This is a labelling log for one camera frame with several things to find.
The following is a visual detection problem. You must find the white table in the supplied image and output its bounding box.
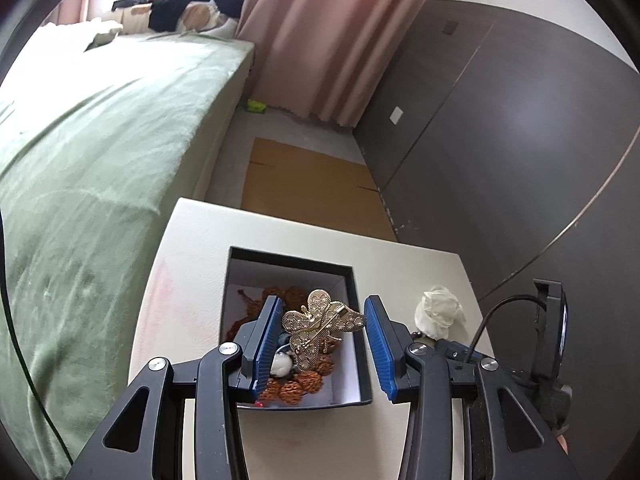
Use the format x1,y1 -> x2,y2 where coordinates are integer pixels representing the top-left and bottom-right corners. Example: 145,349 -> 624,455
127,196 -> 484,480

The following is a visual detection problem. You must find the gold butterfly brooch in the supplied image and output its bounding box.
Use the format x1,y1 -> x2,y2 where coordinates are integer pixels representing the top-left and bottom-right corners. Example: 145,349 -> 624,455
282,289 -> 364,370

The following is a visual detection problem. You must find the black open jewelry box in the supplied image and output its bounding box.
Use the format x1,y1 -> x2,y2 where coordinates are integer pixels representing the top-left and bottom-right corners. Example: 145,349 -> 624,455
220,247 -> 372,411

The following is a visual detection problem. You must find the black cable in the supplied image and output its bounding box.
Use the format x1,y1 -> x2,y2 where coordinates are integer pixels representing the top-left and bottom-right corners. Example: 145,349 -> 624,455
0,209 -> 76,466

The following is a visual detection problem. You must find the dark grey wardrobe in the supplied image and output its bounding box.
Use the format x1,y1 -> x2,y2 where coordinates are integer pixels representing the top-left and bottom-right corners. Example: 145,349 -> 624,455
355,0 -> 639,479

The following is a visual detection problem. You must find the green-covered bed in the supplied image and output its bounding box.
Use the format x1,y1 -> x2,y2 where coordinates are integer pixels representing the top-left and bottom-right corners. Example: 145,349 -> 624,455
1,22 -> 254,479

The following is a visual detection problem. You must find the brown wooden bead bracelet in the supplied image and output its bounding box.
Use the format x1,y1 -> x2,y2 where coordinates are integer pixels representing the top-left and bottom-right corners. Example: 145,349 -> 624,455
226,285 -> 344,406

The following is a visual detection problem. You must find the small green object on floor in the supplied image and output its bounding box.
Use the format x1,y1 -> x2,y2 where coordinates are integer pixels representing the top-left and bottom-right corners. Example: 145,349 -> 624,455
245,99 -> 268,114

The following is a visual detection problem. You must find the pink curtain right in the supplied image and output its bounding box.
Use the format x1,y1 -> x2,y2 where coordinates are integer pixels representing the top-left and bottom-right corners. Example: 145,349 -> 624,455
236,0 -> 425,127

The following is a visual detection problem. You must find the white fabric flower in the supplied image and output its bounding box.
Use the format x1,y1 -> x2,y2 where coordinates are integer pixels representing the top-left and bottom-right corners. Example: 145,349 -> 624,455
414,285 -> 465,340

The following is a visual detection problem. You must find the pink curtain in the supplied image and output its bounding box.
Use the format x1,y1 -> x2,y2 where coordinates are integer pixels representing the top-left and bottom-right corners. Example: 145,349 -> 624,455
48,0 -> 91,25
236,0 -> 425,127

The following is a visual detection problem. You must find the pink curtain left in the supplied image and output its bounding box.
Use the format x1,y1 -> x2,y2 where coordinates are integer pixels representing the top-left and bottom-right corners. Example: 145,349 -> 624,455
48,0 -> 91,25

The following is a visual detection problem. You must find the person's right hand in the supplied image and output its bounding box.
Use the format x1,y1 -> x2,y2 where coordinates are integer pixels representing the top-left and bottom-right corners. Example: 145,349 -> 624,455
556,434 -> 568,454

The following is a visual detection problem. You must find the brown cardboard sheet on floor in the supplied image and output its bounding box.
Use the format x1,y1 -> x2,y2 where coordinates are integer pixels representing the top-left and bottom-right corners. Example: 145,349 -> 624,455
241,138 -> 396,240

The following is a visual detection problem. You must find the pile of clothes by window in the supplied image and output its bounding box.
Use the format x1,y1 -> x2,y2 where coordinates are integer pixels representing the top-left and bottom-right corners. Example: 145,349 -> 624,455
88,0 -> 245,39

